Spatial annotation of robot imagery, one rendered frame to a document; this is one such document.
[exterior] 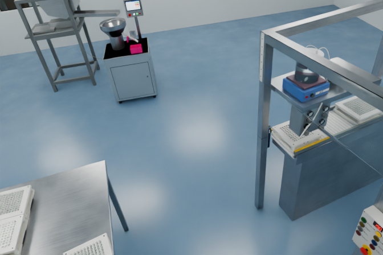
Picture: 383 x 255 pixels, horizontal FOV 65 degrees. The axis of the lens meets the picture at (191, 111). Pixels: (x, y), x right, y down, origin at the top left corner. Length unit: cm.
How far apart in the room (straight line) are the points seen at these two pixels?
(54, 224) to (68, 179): 37
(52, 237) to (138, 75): 275
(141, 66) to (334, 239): 305
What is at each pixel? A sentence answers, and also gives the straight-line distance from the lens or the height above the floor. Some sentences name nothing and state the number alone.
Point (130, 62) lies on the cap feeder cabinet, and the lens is 425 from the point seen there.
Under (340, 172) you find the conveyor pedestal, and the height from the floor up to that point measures 41.
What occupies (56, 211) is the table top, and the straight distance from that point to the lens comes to 225.
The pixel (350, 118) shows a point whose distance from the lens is 154.
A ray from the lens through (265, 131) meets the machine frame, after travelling 232.
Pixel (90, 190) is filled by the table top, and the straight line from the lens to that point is 225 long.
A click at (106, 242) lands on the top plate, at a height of 94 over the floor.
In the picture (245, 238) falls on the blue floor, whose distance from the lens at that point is 285.
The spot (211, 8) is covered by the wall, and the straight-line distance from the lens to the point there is 699.
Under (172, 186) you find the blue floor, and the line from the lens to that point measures 323.
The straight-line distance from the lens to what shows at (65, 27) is 515.
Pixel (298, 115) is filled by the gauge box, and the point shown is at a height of 128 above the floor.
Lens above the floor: 246
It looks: 36 degrees down
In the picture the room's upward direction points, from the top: 7 degrees counter-clockwise
